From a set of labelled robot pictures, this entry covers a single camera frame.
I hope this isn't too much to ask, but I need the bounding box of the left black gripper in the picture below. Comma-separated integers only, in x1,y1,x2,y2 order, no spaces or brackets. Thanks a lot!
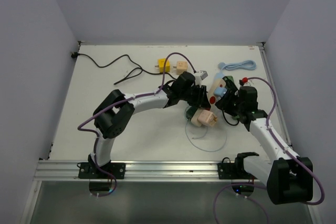
180,84,210,109

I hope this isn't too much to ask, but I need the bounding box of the beige power strip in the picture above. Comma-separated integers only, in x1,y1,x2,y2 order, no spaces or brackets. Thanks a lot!
190,78,226,127

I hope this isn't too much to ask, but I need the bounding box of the green power strip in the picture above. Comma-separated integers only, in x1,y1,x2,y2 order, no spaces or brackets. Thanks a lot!
224,77,243,122

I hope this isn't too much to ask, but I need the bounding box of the green dragon cube adapter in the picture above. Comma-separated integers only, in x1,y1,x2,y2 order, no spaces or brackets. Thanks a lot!
184,106,198,121

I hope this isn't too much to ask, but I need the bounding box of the beige dragon cube adapter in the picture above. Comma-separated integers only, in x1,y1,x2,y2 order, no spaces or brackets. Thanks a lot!
175,61,188,75

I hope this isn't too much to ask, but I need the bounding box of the yellow cube socket adapter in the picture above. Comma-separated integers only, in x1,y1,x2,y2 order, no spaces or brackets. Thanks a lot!
155,58,171,73

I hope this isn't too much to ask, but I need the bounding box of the blue adapter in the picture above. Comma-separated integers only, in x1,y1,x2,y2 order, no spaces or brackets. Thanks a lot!
214,87,227,98

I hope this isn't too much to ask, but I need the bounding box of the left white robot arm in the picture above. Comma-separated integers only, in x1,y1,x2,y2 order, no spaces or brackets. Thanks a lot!
88,71,211,178

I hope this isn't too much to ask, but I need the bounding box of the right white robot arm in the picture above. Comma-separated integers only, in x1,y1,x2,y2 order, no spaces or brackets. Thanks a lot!
215,83,313,205

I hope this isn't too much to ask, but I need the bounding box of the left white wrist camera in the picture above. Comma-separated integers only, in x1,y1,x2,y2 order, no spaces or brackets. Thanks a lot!
194,70,208,81

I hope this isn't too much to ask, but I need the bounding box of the light blue coiled cable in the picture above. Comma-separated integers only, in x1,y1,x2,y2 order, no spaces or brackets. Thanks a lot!
218,60,257,74

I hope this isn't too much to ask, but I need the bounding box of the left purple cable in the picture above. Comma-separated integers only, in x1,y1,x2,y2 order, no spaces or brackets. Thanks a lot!
77,52,196,197

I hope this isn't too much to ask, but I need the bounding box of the purple cable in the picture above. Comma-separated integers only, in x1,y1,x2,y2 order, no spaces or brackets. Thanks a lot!
77,52,196,197
212,77,324,224

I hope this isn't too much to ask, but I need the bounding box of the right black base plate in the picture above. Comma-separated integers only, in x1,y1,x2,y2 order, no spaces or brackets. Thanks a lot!
217,163,251,180

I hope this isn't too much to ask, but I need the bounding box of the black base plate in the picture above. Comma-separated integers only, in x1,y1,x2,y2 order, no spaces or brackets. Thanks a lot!
77,162,126,179
217,163,251,180

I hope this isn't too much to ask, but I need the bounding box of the black power strip cable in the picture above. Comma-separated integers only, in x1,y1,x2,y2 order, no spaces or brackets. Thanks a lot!
70,52,241,127

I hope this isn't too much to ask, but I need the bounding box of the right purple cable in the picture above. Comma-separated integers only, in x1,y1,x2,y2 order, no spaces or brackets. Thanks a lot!
212,77,324,224

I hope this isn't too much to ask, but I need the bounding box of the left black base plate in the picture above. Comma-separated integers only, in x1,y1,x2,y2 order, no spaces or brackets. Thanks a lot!
77,162,126,179

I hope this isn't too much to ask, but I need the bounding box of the aluminium front rail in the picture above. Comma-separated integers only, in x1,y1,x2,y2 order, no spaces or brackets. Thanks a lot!
33,160,249,183

